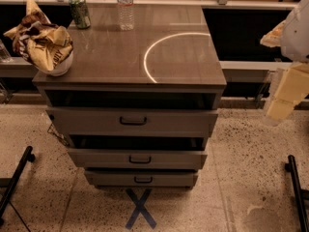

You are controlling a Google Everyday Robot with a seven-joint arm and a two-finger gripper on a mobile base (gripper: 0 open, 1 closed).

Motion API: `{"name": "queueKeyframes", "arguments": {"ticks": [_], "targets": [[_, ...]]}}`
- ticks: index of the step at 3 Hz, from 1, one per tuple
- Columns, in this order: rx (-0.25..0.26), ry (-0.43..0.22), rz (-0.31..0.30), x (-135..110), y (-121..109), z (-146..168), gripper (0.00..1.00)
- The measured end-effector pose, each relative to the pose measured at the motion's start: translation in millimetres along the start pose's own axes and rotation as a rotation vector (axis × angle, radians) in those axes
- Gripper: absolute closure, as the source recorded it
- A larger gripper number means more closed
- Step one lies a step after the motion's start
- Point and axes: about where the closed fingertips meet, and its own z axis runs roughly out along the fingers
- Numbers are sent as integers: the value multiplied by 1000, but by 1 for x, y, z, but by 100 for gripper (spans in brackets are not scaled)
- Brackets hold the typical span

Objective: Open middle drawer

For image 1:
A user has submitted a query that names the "yellow brown chip bag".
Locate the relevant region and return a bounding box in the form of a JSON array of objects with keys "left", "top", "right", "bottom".
[{"left": 4, "top": 0, "right": 73, "bottom": 73}]

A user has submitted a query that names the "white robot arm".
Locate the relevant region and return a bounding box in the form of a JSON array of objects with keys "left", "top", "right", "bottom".
[{"left": 260, "top": 0, "right": 309, "bottom": 126}]

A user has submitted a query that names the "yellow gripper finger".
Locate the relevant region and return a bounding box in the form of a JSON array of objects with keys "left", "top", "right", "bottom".
[
  {"left": 260, "top": 20, "right": 286, "bottom": 47},
  {"left": 266, "top": 63, "right": 309, "bottom": 122}
]

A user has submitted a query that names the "white bowl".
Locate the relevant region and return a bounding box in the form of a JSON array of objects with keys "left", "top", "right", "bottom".
[{"left": 35, "top": 50, "right": 73, "bottom": 76}]

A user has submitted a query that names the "grey three-drawer cabinet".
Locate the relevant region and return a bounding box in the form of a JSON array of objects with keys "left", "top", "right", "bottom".
[{"left": 32, "top": 3, "right": 228, "bottom": 189}]

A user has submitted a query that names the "black right base leg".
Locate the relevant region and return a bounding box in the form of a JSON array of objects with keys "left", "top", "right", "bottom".
[{"left": 285, "top": 155, "right": 309, "bottom": 232}]

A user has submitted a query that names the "grey top drawer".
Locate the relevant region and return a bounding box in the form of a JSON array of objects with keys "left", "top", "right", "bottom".
[{"left": 46, "top": 107, "right": 217, "bottom": 137}]

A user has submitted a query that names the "black base leg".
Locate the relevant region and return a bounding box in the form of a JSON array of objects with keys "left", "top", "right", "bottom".
[
  {"left": 285, "top": 155, "right": 309, "bottom": 232},
  {"left": 0, "top": 146, "right": 36, "bottom": 224}
]

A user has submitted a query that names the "clear glass on shelf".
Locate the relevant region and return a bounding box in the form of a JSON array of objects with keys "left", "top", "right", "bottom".
[{"left": 0, "top": 40, "right": 13, "bottom": 63}]

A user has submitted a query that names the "green soda can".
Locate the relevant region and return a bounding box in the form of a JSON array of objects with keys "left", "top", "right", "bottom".
[{"left": 69, "top": 0, "right": 91, "bottom": 29}]

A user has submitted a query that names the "black left base leg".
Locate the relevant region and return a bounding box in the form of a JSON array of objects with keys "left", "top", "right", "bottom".
[{"left": 0, "top": 146, "right": 36, "bottom": 224}]

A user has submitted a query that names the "blue tape X mark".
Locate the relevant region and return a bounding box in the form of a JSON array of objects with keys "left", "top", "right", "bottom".
[{"left": 126, "top": 188, "right": 156, "bottom": 229}]

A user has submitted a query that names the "clear plastic water bottle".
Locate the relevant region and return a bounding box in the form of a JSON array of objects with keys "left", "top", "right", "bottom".
[{"left": 117, "top": 0, "right": 134, "bottom": 31}]

